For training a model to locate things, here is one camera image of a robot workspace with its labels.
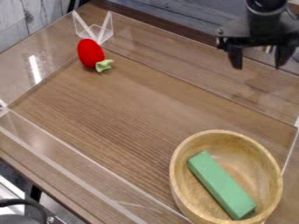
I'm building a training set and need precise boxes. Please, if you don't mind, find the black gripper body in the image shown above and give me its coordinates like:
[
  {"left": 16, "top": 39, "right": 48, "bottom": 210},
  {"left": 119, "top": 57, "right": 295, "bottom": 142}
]
[{"left": 216, "top": 10, "right": 299, "bottom": 50}]

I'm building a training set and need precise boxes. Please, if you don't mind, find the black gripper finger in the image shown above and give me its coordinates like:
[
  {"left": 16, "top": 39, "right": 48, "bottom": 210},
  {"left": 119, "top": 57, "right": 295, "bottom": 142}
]
[
  {"left": 228, "top": 46, "right": 243, "bottom": 70},
  {"left": 275, "top": 42, "right": 298, "bottom": 68}
]

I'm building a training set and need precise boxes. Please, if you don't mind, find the green rectangular block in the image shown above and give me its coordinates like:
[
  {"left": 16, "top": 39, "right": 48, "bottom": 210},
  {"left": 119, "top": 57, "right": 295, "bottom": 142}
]
[{"left": 187, "top": 151, "right": 258, "bottom": 221}]

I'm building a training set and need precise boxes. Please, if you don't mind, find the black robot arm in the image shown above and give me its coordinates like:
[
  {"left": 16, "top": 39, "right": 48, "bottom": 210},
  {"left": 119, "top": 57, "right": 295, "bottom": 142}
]
[{"left": 216, "top": 0, "right": 299, "bottom": 70}]

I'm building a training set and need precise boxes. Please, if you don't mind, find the wooden brown bowl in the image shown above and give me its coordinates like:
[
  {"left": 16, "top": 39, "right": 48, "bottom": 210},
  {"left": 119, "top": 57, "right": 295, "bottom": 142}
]
[{"left": 170, "top": 129, "right": 283, "bottom": 224}]

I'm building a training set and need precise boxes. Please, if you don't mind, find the red plush strawberry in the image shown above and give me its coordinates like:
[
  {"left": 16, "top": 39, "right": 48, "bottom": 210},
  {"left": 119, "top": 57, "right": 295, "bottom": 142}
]
[{"left": 77, "top": 38, "right": 114, "bottom": 73}]

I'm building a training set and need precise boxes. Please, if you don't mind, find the clear acrylic corner bracket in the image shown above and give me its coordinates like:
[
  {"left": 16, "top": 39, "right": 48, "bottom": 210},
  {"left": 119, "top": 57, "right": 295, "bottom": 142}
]
[{"left": 71, "top": 11, "right": 114, "bottom": 46}]

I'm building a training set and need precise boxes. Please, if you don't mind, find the clear acrylic front wall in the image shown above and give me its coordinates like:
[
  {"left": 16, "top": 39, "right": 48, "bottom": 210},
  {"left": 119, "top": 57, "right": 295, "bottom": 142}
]
[{"left": 0, "top": 101, "right": 191, "bottom": 224}]

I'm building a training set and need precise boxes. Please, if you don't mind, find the black cable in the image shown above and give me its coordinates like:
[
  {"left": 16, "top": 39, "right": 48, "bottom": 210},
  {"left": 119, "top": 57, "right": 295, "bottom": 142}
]
[{"left": 0, "top": 199, "right": 49, "bottom": 224}]

